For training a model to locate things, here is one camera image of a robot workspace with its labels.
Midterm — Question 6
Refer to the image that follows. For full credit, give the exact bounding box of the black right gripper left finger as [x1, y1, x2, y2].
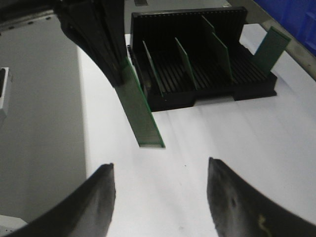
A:
[4, 163, 116, 237]

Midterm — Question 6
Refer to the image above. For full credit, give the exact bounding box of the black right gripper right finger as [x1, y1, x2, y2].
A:
[207, 158, 316, 237]

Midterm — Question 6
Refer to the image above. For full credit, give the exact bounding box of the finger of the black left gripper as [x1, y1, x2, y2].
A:
[54, 0, 121, 86]
[97, 0, 127, 83]

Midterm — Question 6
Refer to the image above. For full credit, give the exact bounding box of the green perforated circuit board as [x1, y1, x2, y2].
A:
[175, 37, 198, 90]
[201, 15, 216, 33]
[115, 58, 165, 148]
[251, 26, 291, 76]
[142, 40, 164, 97]
[210, 32, 233, 81]

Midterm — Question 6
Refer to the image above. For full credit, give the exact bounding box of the black slotted board rack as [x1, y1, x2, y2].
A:
[128, 6, 277, 112]

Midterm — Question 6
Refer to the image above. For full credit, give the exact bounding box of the grey equipment box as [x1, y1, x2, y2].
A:
[0, 67, 12, 126]

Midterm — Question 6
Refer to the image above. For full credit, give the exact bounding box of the blue plastic crate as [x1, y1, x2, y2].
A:
[256, 0, 316, 54]

